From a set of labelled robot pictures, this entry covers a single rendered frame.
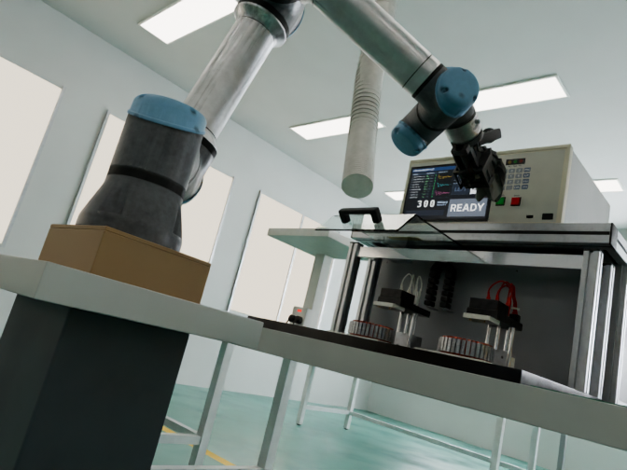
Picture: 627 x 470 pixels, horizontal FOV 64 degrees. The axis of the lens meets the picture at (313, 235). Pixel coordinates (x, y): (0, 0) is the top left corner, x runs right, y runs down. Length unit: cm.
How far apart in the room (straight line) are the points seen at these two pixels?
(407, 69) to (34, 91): 489
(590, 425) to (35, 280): 67
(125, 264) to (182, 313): 10
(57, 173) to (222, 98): 463
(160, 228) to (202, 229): 551
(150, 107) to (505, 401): 66
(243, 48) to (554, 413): 79
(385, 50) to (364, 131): 183
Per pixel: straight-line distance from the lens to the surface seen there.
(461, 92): 90
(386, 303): 125
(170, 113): 78
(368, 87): 295
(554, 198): 127
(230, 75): 98
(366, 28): 93
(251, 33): 102
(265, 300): 693
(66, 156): 558
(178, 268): 73
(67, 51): 580
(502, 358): 120
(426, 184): 144
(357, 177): 250
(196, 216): 620
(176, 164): 77
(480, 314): 113
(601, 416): 75
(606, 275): 124
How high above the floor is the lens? 72
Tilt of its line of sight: 13 degrees up
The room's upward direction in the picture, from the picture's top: 14 degrees clockwise
